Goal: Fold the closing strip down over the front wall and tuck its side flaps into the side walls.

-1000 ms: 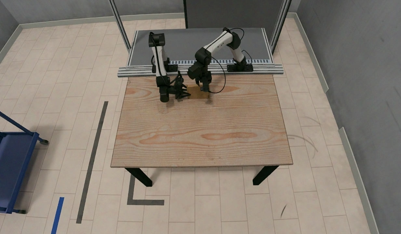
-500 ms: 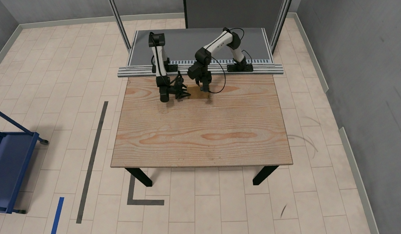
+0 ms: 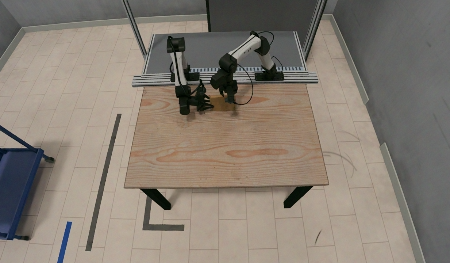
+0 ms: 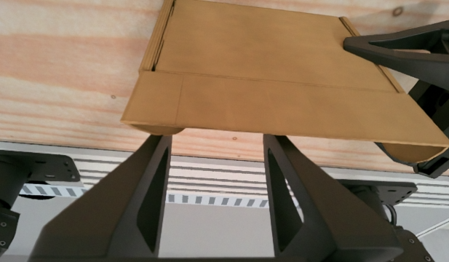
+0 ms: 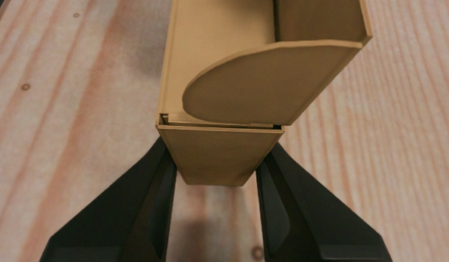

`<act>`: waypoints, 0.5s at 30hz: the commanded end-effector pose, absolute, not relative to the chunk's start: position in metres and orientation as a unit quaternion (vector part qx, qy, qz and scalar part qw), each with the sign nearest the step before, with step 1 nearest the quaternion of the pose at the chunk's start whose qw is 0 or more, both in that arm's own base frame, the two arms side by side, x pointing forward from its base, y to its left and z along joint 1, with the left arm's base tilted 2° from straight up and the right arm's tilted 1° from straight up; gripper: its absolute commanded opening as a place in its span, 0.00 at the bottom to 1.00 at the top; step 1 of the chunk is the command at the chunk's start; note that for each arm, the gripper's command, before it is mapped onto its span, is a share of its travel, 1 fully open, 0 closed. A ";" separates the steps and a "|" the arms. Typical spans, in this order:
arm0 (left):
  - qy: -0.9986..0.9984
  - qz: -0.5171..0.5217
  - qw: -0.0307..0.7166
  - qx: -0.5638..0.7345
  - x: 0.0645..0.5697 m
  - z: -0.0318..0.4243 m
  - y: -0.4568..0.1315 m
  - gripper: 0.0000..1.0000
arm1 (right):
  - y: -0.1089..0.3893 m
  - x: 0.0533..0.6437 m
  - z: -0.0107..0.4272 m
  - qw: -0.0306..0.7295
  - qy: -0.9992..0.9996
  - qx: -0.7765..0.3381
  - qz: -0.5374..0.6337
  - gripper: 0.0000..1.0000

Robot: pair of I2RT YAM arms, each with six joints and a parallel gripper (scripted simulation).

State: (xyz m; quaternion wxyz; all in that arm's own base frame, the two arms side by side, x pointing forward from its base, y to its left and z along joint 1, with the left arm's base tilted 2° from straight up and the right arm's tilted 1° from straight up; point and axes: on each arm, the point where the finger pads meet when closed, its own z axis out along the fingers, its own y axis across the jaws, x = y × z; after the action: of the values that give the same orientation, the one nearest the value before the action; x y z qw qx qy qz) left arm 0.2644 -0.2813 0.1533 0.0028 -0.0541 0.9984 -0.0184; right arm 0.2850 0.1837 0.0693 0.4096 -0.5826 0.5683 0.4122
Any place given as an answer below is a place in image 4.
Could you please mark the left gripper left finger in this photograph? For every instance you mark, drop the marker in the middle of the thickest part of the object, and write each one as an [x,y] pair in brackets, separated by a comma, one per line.
[103,219]

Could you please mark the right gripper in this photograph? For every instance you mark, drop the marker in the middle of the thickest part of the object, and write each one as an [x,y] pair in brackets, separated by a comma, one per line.
[431,69]

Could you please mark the brown cardboard box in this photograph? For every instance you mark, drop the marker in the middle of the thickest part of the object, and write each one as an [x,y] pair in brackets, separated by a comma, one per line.
[217,66]

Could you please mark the grey aluminium extrusion bar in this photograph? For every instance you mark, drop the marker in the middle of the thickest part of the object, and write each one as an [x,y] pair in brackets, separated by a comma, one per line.
[233,172]

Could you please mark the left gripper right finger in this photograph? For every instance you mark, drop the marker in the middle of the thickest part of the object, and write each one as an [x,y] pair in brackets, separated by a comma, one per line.
[337,225]

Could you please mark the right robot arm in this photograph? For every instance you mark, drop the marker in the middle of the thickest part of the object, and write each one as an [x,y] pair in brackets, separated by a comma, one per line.
[375,192]

